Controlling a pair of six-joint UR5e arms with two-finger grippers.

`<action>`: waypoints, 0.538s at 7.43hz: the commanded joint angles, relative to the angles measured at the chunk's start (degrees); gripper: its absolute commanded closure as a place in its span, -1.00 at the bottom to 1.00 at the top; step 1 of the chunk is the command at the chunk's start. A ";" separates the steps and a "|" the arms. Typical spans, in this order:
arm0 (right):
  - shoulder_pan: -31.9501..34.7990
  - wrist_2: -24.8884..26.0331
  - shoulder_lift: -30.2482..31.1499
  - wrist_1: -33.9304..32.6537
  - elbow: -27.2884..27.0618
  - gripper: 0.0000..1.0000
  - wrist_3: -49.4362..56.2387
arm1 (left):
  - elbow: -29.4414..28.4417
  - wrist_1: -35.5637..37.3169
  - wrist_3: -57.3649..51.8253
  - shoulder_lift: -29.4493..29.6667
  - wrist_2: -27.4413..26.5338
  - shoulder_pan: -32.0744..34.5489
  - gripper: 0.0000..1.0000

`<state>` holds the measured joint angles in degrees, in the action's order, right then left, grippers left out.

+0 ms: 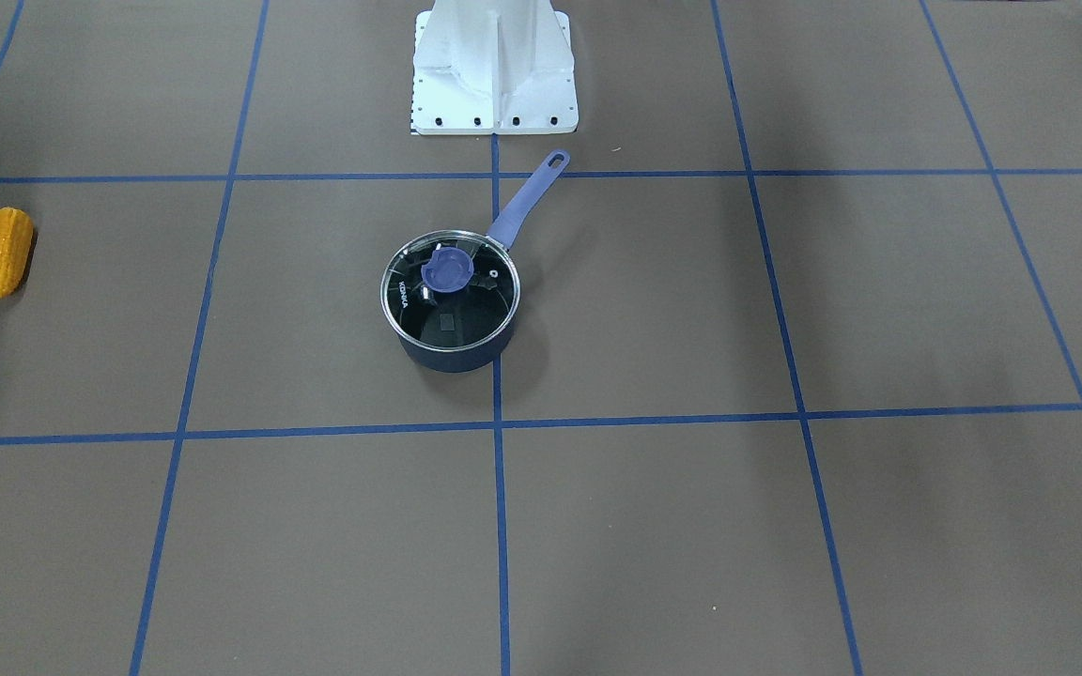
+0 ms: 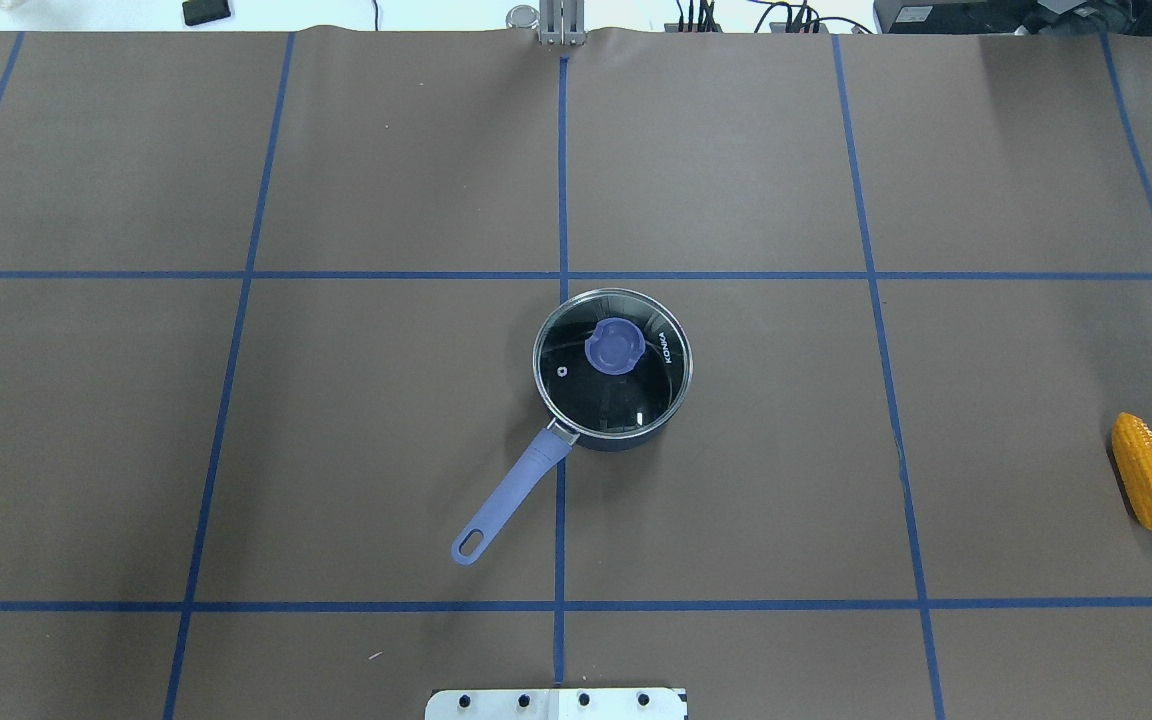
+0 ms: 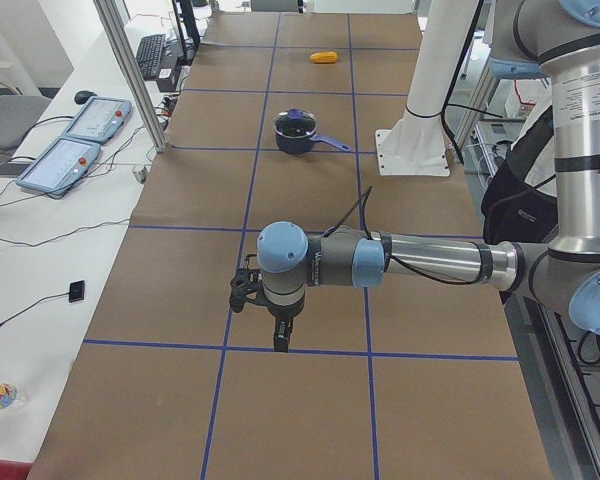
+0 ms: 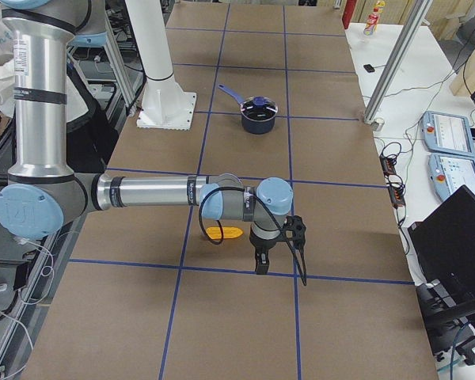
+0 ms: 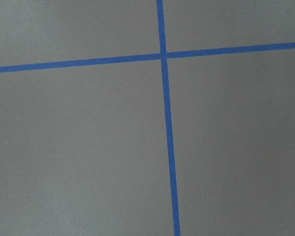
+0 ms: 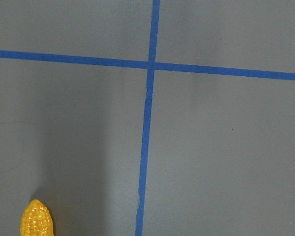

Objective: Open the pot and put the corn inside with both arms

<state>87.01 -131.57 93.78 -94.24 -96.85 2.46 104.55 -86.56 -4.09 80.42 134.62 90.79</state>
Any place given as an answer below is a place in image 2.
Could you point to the small metal cup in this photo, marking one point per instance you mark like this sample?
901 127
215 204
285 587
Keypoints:
523 17

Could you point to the yellow corn cob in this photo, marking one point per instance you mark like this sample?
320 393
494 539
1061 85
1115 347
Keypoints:
1131 446

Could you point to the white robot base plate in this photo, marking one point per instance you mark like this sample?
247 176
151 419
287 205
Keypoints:
559 703

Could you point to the glass pot lid blue knob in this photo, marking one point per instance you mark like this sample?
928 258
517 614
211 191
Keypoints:
613 367

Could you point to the aluminium frame post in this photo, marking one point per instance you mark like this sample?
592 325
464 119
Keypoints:
561 22

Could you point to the small black device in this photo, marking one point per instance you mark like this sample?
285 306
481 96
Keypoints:
196 13

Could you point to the dark blue saucepan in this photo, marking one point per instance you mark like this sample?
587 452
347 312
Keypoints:
545 452

